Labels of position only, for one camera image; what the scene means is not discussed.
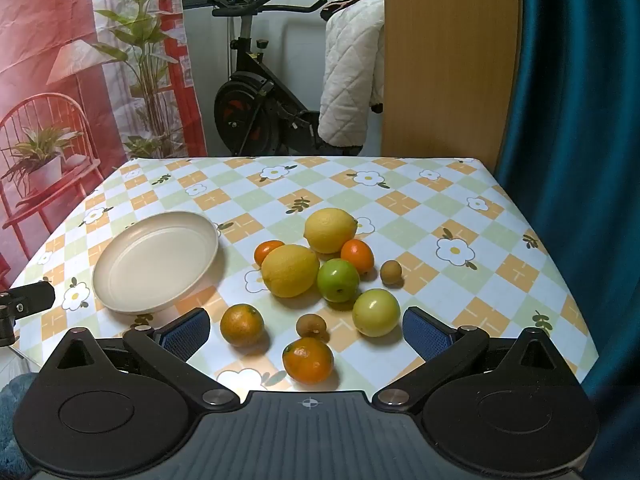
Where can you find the greenish orange mandarin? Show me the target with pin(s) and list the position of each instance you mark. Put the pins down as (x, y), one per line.
(242, 325)

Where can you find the teal curtain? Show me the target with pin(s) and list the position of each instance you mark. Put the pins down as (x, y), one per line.
(575, 160)

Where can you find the green apple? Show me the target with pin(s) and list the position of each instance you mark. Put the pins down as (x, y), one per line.
(338, 280)

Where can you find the checked floral tablecloth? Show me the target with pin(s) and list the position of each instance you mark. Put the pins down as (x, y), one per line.
(400, 200)

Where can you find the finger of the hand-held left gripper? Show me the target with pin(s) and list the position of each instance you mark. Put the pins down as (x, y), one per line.
(35, 297)

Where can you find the wooden board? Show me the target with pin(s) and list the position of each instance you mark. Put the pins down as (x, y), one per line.
(450, 60)

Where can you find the small orange mandarin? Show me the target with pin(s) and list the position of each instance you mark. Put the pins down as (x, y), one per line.
(357, 255)
(307, 360)
(265, 250)

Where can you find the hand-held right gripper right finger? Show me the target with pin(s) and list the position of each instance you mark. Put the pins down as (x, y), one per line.
(427, 335)

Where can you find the white quilted jacket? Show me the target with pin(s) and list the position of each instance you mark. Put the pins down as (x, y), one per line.
(350, 75)

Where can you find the yellow-green apple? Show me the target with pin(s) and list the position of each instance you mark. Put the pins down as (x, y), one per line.
(376, 312)

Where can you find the potted green plant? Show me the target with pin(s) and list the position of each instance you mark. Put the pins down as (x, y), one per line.
(50, 35)

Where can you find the cream round plate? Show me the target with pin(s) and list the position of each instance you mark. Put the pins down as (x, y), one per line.
(150, 265)

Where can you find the black exercise bike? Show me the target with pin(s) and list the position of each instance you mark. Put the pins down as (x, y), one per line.
(250, 105)

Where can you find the blue fluffy rug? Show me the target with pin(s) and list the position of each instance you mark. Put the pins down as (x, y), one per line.
(12, 410)

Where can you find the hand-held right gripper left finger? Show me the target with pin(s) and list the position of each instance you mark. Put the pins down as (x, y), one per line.
(185, 334)

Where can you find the small brown kiwi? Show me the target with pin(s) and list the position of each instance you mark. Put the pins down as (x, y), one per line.
(310, 324)
(391, 272)

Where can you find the yellow lemon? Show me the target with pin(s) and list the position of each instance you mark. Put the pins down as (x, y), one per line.
(290, 270)
(327, 230)

